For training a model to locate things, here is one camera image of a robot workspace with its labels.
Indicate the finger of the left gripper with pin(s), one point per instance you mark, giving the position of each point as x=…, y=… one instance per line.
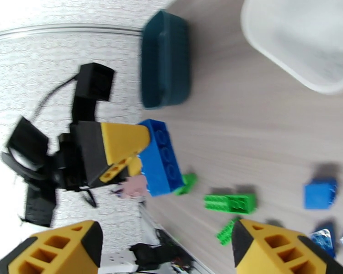
x=123, y=169
x=123, y=139

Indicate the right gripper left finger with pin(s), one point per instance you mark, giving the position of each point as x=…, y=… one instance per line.
x=54, y=250

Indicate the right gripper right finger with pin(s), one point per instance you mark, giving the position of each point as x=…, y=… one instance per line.
x=274, y=250

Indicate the long blue lego brick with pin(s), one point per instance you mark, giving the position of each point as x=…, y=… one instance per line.
x=163, y=162

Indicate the long green lego brick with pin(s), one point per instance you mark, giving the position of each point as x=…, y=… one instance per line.
x=225, y=231
x=188, y=182
x=217, y=203

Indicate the small green lego brick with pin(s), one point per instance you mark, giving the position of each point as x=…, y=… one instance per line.
x=243, y=203

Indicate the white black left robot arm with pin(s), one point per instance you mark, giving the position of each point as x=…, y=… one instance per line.
x=38, y=201

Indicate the pink object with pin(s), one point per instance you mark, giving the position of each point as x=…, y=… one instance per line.
x=134, y=187

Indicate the teal plastic container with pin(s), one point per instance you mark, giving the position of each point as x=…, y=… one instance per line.
x=165, y=67

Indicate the white plastic container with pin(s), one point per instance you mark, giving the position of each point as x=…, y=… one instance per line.
x=297, y=39

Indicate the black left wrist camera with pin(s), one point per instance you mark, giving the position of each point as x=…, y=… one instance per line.
x=95, y=82

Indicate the aluminium side rail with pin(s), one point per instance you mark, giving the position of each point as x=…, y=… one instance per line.
x=171, y=239

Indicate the aluminium frame post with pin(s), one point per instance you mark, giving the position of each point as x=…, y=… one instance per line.
x=74, y=25

